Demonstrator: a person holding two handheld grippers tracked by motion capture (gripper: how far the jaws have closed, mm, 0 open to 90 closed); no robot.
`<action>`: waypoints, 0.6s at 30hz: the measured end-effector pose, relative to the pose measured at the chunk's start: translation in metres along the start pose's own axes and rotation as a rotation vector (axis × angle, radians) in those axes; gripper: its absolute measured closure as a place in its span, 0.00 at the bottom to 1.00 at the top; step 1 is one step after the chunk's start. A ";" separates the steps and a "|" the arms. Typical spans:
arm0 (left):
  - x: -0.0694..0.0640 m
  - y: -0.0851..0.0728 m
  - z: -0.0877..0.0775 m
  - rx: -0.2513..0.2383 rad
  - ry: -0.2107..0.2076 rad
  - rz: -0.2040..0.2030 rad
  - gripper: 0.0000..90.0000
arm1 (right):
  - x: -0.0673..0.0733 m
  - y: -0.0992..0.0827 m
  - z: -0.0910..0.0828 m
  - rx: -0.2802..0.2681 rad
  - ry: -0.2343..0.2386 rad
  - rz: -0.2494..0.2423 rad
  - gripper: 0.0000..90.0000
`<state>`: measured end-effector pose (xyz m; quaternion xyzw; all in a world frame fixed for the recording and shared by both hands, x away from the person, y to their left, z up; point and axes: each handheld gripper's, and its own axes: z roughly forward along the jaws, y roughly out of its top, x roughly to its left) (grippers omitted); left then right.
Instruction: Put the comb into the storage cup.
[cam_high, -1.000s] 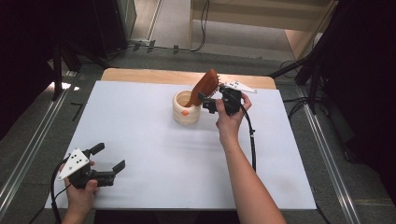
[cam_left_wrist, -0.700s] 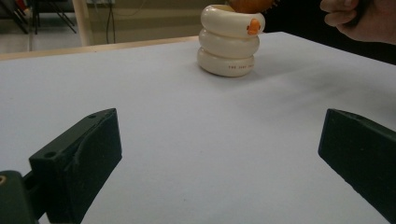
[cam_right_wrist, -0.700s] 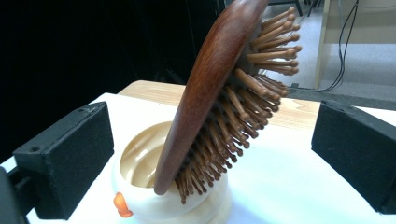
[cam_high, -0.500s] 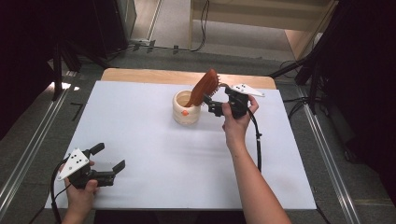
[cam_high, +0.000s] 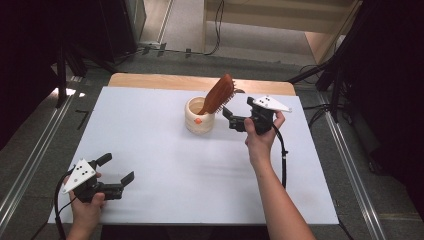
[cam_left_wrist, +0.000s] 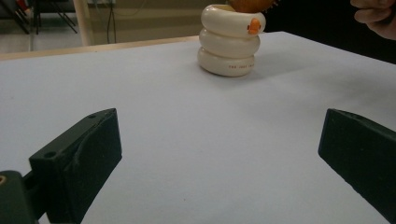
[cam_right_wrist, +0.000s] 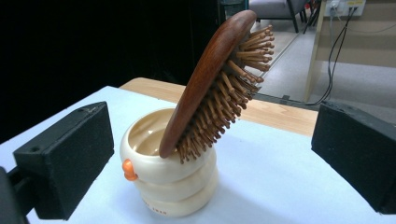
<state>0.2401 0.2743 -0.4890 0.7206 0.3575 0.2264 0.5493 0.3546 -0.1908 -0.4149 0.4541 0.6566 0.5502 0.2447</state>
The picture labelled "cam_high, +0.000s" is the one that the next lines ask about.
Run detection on dark cabinet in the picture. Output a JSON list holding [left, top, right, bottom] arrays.
[[95, 0, 148, 64]]

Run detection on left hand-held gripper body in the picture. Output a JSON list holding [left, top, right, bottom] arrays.
[[61, 158, 125, 204]]

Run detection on person's left hand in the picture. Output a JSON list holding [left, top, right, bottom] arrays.
[[62, 171, 108, 234]]

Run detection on wooden hairbrush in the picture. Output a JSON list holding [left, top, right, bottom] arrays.
[[196, 73, 238, 116]]

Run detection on metal floor rail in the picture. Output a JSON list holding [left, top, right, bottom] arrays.
[[0, 94, 76, 232], [315, 91, 388, 240]]

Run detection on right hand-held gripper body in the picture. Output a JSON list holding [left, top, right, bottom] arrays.
[[228, 95, 293, 136]]

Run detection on black metal stand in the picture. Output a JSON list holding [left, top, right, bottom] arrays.
[[287, 0, 369, 124], [53, 39, 88, 110]]

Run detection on hanging black cable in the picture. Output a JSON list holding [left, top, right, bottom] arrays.
[[203, 0, 226, 57]]

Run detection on hand-held gripper cable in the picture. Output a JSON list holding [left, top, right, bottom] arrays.
[[272, 124, 290, 190], [53, 168, 79, 240]]

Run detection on left hand-held gripper cable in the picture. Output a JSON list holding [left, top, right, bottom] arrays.
[[53, 168, 79, 240]]

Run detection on cream ribbed cup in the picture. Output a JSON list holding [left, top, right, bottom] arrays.
[[184, 95, 217, 136]]

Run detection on light wooden shelf unit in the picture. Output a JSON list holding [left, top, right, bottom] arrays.
[[202, 0, 364, 66]]

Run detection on black floor cables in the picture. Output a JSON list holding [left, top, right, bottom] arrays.
[[301, 102, 335, 130]]

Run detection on white table mat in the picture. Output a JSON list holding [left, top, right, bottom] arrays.
[[48, 86, 340, 225]]

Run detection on right hand-held gripper cable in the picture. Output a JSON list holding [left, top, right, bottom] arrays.
[[272, 124, 290, 190]]

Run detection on person's right hand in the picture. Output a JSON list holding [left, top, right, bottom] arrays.
[[243, 110, 287, 168]]

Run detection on wooden table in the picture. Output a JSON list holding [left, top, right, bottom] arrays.
[[107, 72, 297, 97]]

